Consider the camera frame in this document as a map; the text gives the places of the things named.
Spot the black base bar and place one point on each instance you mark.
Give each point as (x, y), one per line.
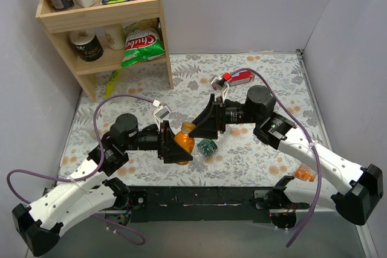
(202, 203)

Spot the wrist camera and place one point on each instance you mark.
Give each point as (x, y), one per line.
(221, 83)
(160, 112)

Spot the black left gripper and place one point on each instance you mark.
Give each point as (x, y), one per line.
(164, 141)

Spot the white cup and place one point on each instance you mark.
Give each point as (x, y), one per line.
(115, 36)

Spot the gold bottle cap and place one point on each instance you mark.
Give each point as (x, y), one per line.
(186, 127)

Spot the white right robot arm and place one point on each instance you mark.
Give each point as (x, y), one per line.
(346, 187)

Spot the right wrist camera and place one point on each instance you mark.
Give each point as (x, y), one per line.
(221, 83)

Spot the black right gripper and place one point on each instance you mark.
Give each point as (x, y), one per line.
(218, 115)

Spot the green white chips bag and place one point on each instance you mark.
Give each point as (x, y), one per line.
(142, 42)

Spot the yellow green tube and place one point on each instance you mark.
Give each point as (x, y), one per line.
(112, 82)

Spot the clear water bottle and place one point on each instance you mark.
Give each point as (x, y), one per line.
(89, 128)

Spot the black paper cup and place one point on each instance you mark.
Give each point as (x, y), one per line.
(86, 44)

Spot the red toothpaste box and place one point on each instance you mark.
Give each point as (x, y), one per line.
(239, 78)

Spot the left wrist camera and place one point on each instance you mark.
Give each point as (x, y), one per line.
(160, 112)

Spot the orange juice bottle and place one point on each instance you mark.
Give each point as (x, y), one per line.
(185, 141)

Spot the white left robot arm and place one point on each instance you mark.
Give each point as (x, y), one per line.
(91, 186)

